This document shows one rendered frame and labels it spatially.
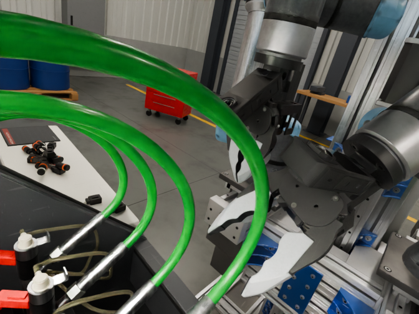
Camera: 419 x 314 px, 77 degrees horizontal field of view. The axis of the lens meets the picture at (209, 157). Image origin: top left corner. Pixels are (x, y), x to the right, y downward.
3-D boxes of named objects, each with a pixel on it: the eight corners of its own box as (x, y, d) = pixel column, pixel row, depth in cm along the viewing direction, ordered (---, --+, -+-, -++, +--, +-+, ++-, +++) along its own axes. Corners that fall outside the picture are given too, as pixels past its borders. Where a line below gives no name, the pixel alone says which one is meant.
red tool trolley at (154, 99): (143, 115, 455) (148, 64, 420) (155, 110, 496) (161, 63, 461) (179, 126, 442) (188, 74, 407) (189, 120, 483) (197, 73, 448)
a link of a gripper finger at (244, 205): (222, 243, 36) (287, 222, 34) (204, 232, 31) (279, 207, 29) (218, 222, 38) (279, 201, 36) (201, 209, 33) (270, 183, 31)
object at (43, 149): (78, 175, 80) (78, 159, 78) (37, 182, 73) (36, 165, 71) (55, 145, 94) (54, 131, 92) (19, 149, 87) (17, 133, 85)
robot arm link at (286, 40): (299, 22, 32) (249, 15, 37) (287, 61, 34) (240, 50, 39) (325, 33, 37) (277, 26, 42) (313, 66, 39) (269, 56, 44)
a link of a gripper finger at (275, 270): (274, 318, 29) (320, 250, 31) (260, 317, 25) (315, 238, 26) (252, 297, 31) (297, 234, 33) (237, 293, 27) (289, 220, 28)
